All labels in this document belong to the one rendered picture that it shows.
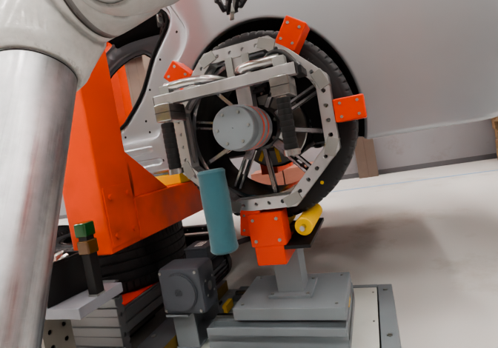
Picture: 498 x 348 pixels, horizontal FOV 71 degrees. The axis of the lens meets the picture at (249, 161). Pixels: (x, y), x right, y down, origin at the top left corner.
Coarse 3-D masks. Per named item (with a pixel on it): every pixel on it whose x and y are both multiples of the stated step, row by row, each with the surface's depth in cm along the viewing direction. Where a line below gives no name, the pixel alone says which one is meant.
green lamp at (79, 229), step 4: (76, 224) 98; (80, 224) 97; (84, 224) 97; (88, 224) 98; (92, 224) 99; (76, 228) 97; (80, 228) 97; (84, 228) 97; (88, 228) 98; (92, 228) 99; (76, 232) 98; (80, 232) 97; (84, 232) 97; (88, 232) 98; (92, 232) 99; (76, 236) 98; (80, 236) 97; (84, 236) 97
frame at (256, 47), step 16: (224, 48) 113; (240, 48) 112; (256, 48) 110; (272, 48) 108; (208, 64) 115; (224, 64) 119; (304, 64) 106; (320, 80) 104; (320, 96) 105; (320, 112) 105; (176, 128) 121; (192, 128) 126; (336, 128) 105; (192, 144) 125; (336, 144) 104; (192, 160) 122; (320, 160) 107; (192, 176) 121; (304, 176) 109; (288, 192) 116; (304, 192) 109; (240, 208) 116; (256, 208) 115; (272, 208) 113
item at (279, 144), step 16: (208, 96) 131; (224, 96) 126; (208, 112) 137; (272, 112) 121; (208, 128) 129; (304, 128) 118; (320, 128) 116; (208, 144) 137; (272, 144) 122; (208, 160) 130; (224, 160) 144; (304, 160) 119; (240, 176) 127; (272, 176) 123; (240, 192) 125; (256, 192) 129; (272, 192) 127
